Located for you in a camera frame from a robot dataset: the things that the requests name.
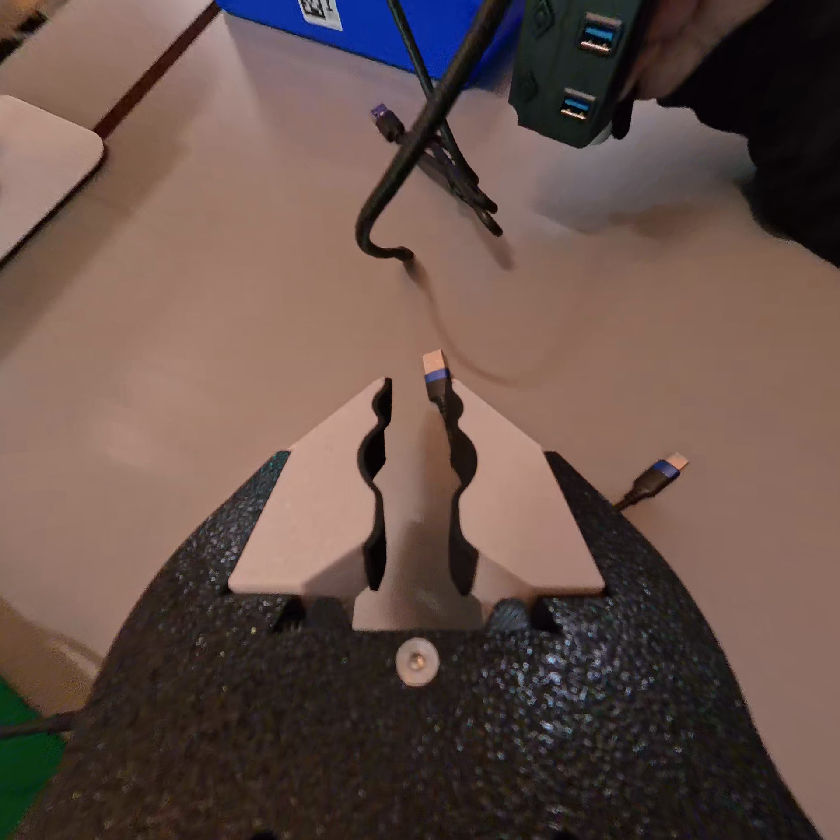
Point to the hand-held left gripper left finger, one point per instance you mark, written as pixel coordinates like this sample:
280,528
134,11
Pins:
308,512

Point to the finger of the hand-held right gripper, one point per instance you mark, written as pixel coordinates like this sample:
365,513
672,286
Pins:
600,136

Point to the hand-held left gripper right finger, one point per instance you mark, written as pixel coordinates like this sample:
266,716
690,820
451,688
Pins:
518,518

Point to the black usb hub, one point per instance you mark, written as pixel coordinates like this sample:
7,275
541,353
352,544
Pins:
551,79

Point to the person's right forearm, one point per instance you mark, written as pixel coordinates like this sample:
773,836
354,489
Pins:
800,131

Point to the person's right hand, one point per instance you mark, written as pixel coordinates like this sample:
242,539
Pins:
695,39

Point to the blue box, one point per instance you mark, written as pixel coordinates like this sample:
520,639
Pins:
275,19

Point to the document stand with white base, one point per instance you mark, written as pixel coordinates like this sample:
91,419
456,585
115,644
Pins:
39,164

